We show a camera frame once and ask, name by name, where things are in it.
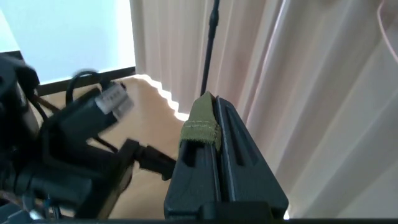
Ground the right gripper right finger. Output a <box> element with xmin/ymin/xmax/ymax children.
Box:
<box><xmin>215</xmin><ymin>95</ymin><xmax>290</xmax><ymax>219</ymax></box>

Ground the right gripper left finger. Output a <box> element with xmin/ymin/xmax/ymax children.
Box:
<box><xmin>164</xmin><ymin>141</ymin><xmax>223</xmax><ymax>219</ymax></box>

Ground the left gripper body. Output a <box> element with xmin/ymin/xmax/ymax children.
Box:
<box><xmin>40</xmin><ymin>82</ymin><xmax>138</xmax><ymax>219</ymax></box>

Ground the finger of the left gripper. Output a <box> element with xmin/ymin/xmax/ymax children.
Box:
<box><xmin>124</xmin><ymin>139</ymin><xmax>177</xmax><ymax>182</ymax></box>

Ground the green shirt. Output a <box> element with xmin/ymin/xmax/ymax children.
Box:
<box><xmin>179</xmin><ymin>91</ymin><xmax>223</xmax><ymax>152</ymax></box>

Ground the black clothes rack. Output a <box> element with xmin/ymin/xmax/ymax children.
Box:
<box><xmin>200</xmin><ymin>0</ymin><xmax>221</xmax><ymax>97</ymax></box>

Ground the black cable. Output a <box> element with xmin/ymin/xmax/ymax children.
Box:
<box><xmin>65</xmin><ymin>70</ymin><xmax>104</xmax><ymax>107</ymax></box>

